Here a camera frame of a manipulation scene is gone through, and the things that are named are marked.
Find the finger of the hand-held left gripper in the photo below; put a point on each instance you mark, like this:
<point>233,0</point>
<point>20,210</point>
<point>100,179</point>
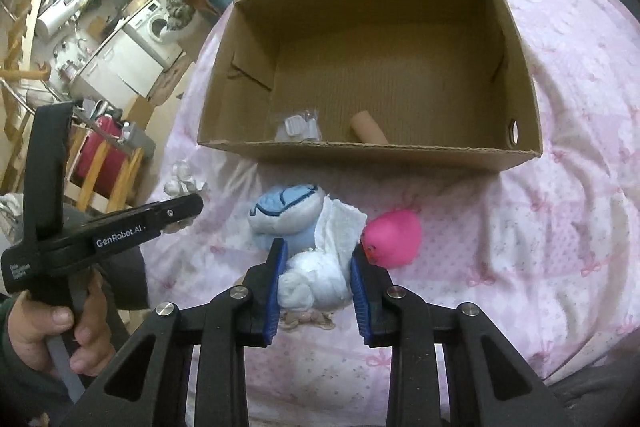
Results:
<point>175,210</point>

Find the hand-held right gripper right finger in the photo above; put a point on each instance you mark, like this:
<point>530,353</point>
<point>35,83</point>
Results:
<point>359,282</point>

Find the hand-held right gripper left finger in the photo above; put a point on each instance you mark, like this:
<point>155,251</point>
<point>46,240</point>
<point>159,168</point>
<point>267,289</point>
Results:
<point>276,277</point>

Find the white cloth doll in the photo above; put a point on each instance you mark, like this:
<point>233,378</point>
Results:
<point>315,282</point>

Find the pink plush toy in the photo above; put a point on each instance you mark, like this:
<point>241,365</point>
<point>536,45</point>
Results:
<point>392,239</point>

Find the blue and white plush toy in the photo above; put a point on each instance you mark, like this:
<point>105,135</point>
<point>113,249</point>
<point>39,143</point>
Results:
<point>287,214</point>

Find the cardboard box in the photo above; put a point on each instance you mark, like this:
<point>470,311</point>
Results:
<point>380,62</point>

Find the person's left hand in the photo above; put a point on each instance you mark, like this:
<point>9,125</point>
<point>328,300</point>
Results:
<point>75,332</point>

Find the small white plush toy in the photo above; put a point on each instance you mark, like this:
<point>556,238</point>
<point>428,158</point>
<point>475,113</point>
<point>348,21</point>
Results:
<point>181,179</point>

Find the white tissue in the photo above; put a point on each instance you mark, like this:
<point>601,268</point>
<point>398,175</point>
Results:
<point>340,227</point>

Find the wooden chair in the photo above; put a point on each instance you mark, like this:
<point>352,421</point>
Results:
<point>97,167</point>

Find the red bag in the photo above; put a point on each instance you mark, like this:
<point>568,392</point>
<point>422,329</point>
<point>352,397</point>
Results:
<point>100,152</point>

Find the clear plastic packet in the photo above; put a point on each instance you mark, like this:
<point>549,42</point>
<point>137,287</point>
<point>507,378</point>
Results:
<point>299,127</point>

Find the pink floral blanket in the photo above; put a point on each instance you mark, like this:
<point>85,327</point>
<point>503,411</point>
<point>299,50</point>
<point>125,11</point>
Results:
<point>500,232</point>

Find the cardboard tube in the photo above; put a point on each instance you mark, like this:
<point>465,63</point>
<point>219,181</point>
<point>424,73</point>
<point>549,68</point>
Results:
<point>368,128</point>

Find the white kitchen counter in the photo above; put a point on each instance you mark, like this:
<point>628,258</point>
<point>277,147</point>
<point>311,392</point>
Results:
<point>107,67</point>

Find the white washing machine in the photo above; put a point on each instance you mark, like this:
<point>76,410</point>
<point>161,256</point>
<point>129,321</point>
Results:
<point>152,27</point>

